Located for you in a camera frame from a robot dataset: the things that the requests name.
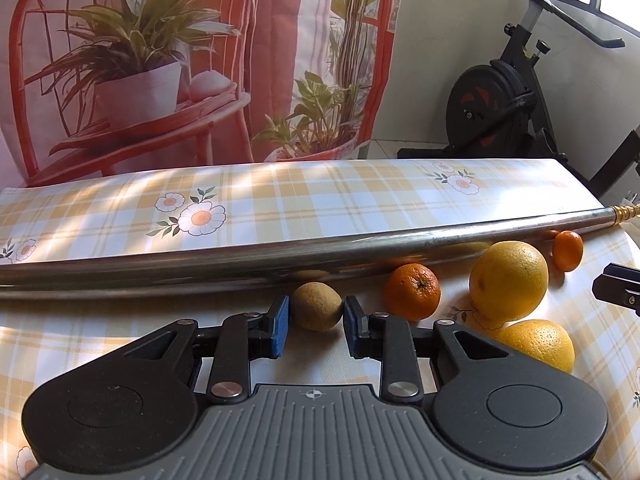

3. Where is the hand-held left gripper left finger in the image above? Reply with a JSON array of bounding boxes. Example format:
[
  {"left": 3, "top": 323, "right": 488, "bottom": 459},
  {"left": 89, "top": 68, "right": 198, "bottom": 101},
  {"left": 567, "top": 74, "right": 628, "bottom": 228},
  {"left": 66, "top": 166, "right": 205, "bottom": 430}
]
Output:
[{"left": 125, "top": 296, "right": 291, "bottom": 405}]

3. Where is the round yellow citrus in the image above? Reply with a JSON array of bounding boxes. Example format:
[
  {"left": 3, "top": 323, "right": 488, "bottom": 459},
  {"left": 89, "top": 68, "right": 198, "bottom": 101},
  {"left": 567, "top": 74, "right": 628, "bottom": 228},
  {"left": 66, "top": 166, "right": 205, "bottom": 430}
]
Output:
[{"left": 469, "top": 241, "right": 550, "bottom": 323}]

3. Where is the printed room backdrop cloth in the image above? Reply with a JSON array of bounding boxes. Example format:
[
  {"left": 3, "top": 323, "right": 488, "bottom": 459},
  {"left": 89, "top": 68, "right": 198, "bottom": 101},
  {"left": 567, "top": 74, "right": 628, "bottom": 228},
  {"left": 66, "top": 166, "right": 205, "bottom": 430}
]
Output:
[{"left": 0, "top": 0, "right": 408, "bottom": 191}]

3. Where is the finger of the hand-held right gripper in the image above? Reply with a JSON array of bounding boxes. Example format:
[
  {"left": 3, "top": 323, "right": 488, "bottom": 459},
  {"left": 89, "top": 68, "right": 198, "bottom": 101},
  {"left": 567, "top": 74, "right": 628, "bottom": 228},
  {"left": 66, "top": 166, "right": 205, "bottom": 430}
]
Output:
[{"left": 592, "top": 263, "right": 640, "bottom": 317}]

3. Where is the checked floral tablecloth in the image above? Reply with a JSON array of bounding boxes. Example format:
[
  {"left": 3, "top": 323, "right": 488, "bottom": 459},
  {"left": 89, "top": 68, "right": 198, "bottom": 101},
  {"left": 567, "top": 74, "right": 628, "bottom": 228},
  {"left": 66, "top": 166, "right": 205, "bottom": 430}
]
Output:
[{"left": 0, "top": 158, "right": 640, "bottom": 480}]

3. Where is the brown kiwi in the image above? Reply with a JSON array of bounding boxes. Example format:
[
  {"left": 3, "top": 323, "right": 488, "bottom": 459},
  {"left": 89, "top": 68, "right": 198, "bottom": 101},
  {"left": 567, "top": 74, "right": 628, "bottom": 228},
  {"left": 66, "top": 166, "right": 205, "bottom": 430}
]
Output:
[{"left": 290, "top": 282, "right": 345, "bottom": 332}]

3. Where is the long metal pole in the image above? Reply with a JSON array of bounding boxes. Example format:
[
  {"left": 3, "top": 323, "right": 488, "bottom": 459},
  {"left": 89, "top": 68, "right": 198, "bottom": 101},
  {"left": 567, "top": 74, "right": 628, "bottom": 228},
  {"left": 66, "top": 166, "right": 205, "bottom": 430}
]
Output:
[{"left": 0, "top": 202, "right": 640, "bottom": 301}]

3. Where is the yellow lemon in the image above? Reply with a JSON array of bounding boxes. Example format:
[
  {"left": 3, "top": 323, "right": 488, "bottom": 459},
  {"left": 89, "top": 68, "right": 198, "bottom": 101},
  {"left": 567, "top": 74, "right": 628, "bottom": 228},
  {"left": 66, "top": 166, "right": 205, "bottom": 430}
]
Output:
[{"left": 487, "top": 319, "right": 576, "bottom": 375}]

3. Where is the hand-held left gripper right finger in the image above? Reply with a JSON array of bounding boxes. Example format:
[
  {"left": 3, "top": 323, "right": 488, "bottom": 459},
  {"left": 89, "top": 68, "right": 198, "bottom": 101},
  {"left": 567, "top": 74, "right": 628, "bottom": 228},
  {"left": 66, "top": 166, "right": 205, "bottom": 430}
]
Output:
[{"left": 344, "top": 296, "right": 506, "bottom": 405}]

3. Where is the black exercise bike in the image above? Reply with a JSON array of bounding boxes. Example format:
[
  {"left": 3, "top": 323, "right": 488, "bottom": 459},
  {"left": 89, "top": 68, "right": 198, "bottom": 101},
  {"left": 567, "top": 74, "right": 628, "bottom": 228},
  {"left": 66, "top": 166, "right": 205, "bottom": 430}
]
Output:
[{"left": 397, "top": 0, "right": 640, "bottom": 201}]

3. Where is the orange mandarin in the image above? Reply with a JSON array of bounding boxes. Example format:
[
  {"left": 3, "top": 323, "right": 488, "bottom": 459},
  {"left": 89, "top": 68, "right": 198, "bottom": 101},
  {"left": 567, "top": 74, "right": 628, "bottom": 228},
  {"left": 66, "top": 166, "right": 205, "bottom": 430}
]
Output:
[
  {"left": 552, "top": 230, "right": 585, "bottom": 273},
  {"left": 384, "top": 263, "right": 442, "bottom": 322}
]

